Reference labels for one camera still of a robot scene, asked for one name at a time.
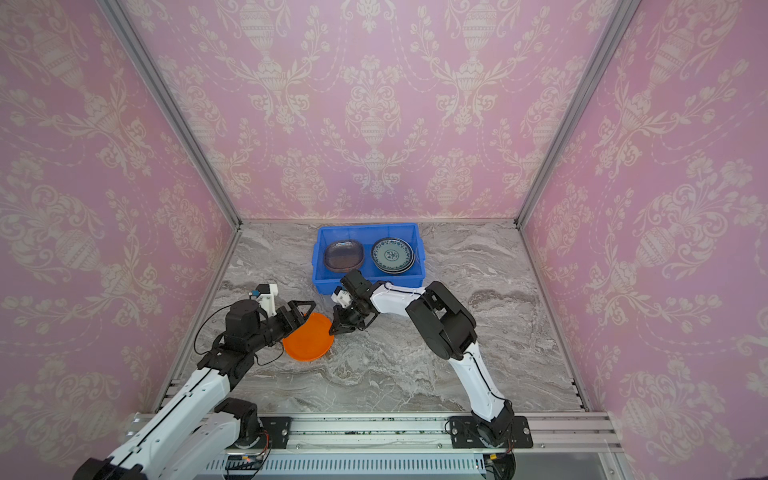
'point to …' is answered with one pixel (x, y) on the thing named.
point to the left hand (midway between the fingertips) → (311, 310)
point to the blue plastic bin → (326, 281)
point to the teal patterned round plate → (393, 256)
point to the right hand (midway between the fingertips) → (331, 331)
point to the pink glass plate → (342, 256)
